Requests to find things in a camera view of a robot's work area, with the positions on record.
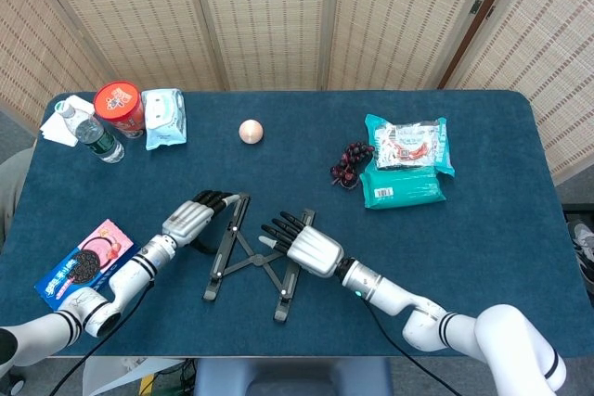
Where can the dark red grape bunch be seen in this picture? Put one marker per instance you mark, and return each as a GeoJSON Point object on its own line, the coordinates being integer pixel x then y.
{"type": "Point", "coordinates": [350, 159]}

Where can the black metal hinge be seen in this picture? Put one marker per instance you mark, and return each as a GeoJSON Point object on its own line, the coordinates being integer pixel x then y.
{"type": "Point", "coordinates": [475, 6]}
{"type": "Point", "coordinates": [490, 12]}

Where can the clear green-label water bottle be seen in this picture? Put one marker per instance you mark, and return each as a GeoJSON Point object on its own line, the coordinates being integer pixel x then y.
{"type": "Point", "coordinates": [99, 138]}

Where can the bamboo folding screen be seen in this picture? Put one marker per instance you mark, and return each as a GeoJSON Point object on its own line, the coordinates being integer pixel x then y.
{"type": "Point", "coordinates": [264, 20]}

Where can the white paper sheet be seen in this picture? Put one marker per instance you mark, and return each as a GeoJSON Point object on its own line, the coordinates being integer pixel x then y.
{"type": "Point", "coordinates": [58, 129]}

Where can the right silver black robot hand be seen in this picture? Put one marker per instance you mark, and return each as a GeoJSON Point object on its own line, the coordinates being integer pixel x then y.
{"type": "Point", "coordinates": [315, 250]}

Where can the grey black sneaker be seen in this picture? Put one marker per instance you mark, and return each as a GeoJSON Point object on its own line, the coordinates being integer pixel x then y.
{"type": "Point", "coordinates": [582, 247]}

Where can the teal barcode snack pack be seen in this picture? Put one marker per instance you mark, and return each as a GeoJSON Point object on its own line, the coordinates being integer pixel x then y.
{"type": "Point", "coordinates": [408, 187]}

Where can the blue pink Oreo box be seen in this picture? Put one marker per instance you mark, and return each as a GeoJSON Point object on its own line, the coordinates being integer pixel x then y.
{"type": "Point", "coordinates": [88, 266]}

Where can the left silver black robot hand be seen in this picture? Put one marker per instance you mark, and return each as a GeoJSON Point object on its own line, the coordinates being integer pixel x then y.
{"type": "Point", "coordinates": [188, 222]}

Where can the brown wooden post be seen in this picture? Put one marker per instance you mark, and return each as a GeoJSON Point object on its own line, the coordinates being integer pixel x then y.
{"type": "Point", "coordinates": [482, 20]}

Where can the black folding laptop stand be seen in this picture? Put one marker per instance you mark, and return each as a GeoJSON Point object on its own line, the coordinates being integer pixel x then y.
{"type": "Point", "coordinates": [223, 259]}

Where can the pale pink ball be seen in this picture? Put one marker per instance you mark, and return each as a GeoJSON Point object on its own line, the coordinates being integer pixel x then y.
{"type": "Point", "coordinates": [251, 131]}

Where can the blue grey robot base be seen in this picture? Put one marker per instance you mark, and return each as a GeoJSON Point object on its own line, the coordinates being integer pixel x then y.
{"type": "Point", "coordinates": [292, 377]}

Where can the teal clear-window snack pack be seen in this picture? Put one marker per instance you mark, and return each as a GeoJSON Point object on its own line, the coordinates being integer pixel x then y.
{"type": "Point", "coordinates": [408, 145]}

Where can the blue table cloth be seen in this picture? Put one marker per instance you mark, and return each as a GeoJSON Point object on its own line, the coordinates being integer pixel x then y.
{"type": "Point", "coordinates": [464, 238]}

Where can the light blue wipes pack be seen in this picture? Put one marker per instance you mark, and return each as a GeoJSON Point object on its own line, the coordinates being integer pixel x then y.
{"type": "Point", "coordinates": [163, 120]}

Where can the red instant noodle cup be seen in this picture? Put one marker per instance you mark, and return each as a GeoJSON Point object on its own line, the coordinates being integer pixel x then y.
{"type": "Point", "coordinates": [118, 101]}

